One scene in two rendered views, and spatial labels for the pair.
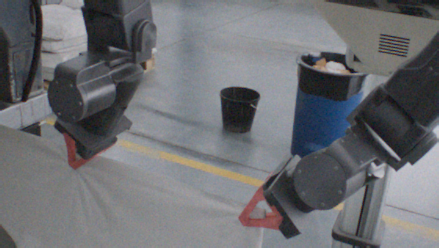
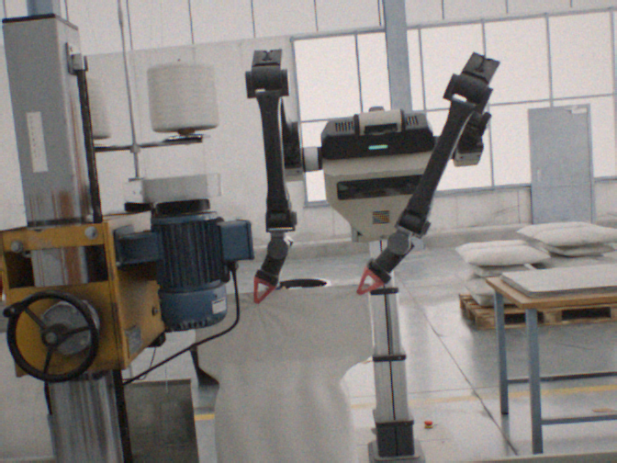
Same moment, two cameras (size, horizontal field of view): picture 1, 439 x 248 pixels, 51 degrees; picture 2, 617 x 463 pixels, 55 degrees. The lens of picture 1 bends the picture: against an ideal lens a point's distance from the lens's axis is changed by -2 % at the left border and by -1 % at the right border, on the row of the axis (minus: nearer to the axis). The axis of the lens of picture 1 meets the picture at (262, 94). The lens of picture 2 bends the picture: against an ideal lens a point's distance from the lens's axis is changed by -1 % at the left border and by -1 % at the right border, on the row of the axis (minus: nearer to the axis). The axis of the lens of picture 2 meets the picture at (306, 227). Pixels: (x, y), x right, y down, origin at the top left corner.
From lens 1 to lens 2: 1.16 m
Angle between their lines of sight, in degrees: 22
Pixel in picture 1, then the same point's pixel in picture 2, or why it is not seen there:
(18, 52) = not seen: hidden behind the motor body
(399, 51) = (384, 220)
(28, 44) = not seen: hidden behind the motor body
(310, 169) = (393, 240)
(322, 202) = (401, 250)
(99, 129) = (276, 271)
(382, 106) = (408, 215)
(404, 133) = (419, 221)
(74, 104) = (283, 249)
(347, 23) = (353, 210)
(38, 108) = not seen: hidden behind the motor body
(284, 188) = (377, 264)
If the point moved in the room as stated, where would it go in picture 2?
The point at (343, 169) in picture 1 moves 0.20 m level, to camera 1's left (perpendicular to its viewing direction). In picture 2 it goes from (405, 234) to (332, 243)
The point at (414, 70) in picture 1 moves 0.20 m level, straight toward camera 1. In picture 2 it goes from (416, 196) to (430, 200)
